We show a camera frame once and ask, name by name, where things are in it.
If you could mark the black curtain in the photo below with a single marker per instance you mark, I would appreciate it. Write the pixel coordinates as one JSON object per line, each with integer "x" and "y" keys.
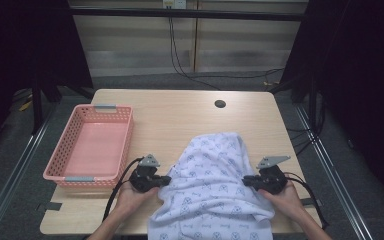
{"x": 363, "y": 66}
{"x": 20, "y": 43}

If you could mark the white wall socket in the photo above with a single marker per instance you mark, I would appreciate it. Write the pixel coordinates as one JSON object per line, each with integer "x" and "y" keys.
{"x": 175, "y": 4}

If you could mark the pink plastic basket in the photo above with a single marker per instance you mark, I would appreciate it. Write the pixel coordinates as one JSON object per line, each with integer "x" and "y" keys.
{"x": 95, "y": 115}

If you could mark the black stand leg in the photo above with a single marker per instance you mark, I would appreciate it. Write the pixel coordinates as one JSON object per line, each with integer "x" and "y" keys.
{"x": 37, "y": 106}

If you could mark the yellow floor object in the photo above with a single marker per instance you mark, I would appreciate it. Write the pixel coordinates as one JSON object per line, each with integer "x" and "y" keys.
{"x": 25, "y": 105}

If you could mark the black tape strip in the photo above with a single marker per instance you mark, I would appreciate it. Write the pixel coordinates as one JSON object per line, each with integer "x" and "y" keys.
{"x": 53, "y": 206}

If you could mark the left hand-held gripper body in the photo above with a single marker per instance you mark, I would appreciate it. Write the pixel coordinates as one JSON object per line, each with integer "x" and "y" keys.
{"x": 144, "y": 178}

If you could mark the person's right hand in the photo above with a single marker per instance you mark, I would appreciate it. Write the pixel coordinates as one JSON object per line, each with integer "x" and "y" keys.
{"x": 286, "y": 200}

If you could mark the white towel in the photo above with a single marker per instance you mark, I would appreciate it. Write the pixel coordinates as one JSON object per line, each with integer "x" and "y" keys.
{"x": 210, "y": 186}

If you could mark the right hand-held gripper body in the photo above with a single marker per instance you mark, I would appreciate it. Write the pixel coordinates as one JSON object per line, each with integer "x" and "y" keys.
{"x": 273, "y": 180}

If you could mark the black horizontal bar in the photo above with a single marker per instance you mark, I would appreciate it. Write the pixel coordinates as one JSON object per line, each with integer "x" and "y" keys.
{"x": 213, "y": 14}

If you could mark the grey tape strip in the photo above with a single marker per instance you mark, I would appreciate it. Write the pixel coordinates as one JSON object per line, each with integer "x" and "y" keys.
{"x": 306, "y": 202}

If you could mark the person's left hand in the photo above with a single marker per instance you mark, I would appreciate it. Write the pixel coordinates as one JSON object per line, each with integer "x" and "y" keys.
{"x": 131, "y": 200}

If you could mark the metal floor rail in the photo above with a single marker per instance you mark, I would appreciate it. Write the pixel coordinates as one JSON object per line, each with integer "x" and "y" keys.
{"x": 336, "y": 180}
{"x": 16, "y": 170}

